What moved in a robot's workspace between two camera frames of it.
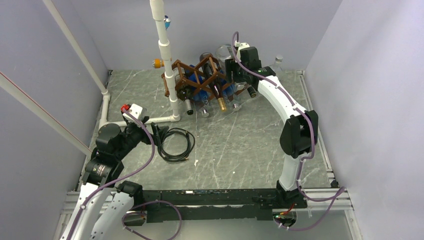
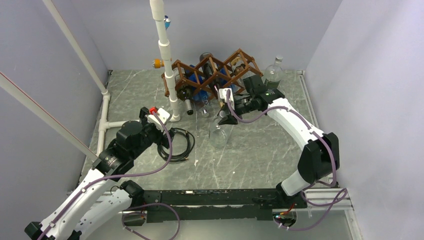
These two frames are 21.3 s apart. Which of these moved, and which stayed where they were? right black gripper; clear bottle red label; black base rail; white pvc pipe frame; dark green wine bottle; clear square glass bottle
Moved: clear square glass bottle; right black gripper
Stayed: clear bottle red label; black base rail; dark green wine bottle; white pvc pipe frame
